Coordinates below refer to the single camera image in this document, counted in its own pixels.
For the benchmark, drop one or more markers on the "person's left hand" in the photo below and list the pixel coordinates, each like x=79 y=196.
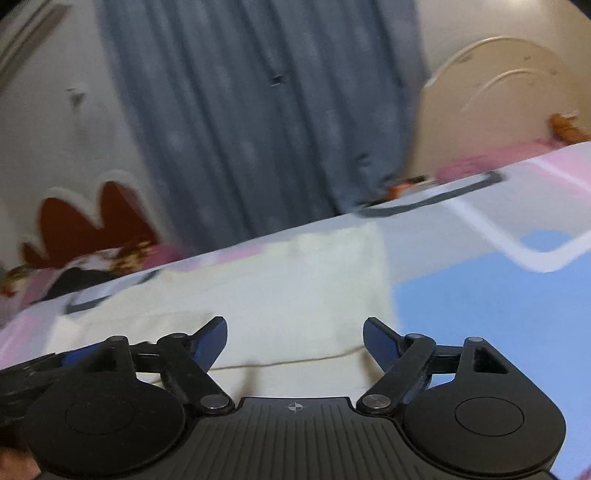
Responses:
x=17 y=465

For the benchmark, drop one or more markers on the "pink blanket at headboard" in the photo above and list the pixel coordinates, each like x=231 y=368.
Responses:
x=495 y=159

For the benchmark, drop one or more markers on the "blue-grey centre curtain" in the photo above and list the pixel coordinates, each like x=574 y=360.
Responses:
x=253 y=117

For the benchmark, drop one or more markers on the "striped floral pillows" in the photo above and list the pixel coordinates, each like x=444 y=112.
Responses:
x=26 y=285

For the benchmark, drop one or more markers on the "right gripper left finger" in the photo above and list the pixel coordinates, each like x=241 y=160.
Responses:
x=207 y=343

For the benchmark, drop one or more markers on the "cream round headboard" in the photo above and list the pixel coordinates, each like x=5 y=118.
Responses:
x=496 y=93

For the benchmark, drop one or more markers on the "orange white clutter items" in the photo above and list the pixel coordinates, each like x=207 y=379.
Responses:
x=407 y=186

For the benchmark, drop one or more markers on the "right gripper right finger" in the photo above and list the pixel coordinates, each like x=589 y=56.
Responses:
x=384 y=344

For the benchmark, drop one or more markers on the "cream white small garment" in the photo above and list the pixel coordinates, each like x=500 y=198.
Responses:
x=295 y=314

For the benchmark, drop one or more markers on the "orange plush toy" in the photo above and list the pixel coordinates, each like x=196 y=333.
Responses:
x=565 y=130

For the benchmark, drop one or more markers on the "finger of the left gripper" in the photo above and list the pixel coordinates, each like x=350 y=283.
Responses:
x=83 y=356

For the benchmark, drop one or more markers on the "red white scalloped headboard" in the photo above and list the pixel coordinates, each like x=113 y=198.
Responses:
x=68 y=225

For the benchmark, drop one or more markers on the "patterned bed sheet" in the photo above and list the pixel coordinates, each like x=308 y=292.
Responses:
x=510 y=263

